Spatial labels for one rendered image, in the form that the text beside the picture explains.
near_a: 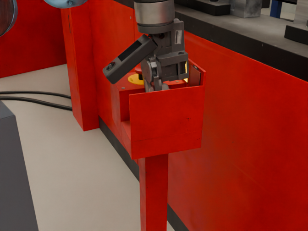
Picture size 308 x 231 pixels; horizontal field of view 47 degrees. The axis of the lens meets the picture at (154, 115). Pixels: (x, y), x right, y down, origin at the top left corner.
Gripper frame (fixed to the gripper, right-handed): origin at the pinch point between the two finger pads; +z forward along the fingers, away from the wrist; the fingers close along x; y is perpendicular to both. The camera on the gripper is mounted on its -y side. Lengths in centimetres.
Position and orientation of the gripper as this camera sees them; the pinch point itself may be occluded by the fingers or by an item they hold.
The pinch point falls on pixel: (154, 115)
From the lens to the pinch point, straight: 76.5
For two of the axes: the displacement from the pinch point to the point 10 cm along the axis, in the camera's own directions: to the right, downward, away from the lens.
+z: 0.8, 8.8, 4.8
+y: 9.5, -2.2, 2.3
